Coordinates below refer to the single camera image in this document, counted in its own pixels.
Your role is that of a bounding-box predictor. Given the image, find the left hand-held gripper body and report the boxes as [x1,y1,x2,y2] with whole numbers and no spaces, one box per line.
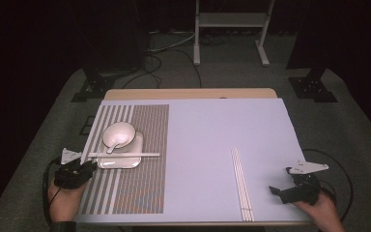
[53,148,85,189]

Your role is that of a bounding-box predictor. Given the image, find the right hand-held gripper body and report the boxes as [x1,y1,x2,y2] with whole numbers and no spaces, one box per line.
[288,159,329,205]

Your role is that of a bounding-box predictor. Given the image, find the white square plate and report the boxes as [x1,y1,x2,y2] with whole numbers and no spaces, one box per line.
[96,130,144,170]

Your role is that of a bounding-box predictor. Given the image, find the row of white chopsticks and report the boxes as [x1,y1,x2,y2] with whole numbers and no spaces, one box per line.
[231,147,255,222]

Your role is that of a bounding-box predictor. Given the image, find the person's right hand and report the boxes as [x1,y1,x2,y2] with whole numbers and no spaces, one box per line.
[294,192,346,232]

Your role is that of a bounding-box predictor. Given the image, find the person's left hand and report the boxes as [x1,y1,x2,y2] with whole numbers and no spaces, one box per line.
[47,180,88,222]

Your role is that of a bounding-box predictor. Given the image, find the white bowl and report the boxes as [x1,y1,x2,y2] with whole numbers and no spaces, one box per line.
[100,121,137,150]

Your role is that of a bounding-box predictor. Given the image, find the striped placemat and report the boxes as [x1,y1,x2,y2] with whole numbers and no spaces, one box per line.
[78,103,170,216]

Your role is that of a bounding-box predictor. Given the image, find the black stand base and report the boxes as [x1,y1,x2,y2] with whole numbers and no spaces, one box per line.
[286,57,338,103]
[71,66,143,103]

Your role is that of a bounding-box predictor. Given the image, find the pale blue table mat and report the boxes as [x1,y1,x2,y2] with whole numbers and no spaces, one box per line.
[75,98,310,225]

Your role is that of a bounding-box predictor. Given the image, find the white metal stand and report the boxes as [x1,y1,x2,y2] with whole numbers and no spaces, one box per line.
[192,0,276,68]

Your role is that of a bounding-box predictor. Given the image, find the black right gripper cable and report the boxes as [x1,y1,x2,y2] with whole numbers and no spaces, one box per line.
[302,148,355,224]

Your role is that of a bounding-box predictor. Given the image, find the black floor cable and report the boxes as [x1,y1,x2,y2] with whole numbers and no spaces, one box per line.
[170,47,203,90]
[121,54,162,90]

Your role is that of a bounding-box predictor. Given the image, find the grey floor cable bundle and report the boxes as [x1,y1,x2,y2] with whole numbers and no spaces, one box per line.
[148,31,197,54]

